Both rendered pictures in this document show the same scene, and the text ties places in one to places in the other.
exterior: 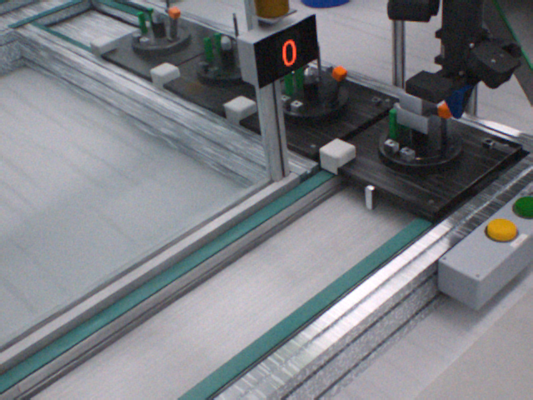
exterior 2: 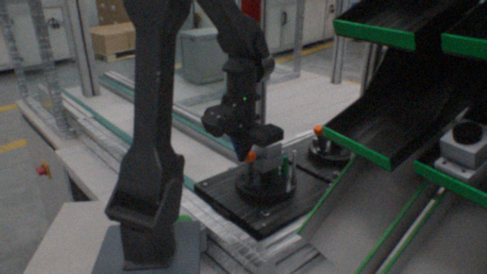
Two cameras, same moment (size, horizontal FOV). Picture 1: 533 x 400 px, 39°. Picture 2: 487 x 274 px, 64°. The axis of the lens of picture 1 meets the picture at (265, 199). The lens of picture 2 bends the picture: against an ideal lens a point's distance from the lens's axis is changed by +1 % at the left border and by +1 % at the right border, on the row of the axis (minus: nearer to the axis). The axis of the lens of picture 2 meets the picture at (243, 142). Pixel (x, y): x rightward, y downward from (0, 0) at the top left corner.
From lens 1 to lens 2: 143 cm
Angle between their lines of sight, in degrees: 73
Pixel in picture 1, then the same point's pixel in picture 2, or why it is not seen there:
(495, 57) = (215, 114)
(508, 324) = not seen: hidden behind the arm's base
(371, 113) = (322, 173)
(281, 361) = (117, 142)
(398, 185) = (227, 175)
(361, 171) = not seen: hidden behind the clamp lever
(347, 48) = not seen: outside the picture
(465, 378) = (103, 222)
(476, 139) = (276, 212)
